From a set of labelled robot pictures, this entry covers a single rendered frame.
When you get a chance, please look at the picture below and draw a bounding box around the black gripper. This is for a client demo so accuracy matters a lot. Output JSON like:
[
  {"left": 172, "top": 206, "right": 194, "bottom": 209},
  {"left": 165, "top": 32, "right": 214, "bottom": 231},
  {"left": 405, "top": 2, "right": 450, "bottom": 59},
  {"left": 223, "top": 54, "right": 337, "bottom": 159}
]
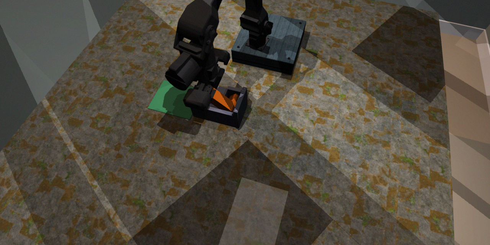
[{"left": 183, "top": 48, "right": 230, "bottom": 111}]

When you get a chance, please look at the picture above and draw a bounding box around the orange l-shaped part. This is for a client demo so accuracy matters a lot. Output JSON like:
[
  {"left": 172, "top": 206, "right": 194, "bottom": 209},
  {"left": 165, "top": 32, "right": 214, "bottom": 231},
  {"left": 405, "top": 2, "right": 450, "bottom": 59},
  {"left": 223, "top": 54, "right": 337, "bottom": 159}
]
[{"left": 210, "top": 90, "right": 239, "bottom": 112}]

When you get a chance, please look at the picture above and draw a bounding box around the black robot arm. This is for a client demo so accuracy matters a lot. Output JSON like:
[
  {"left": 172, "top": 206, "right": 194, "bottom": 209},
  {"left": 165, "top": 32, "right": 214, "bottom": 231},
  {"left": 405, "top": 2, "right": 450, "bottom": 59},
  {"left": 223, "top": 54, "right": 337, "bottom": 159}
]
[{"left": 165, "top": 0, "right": 273, "bottom": 91}]

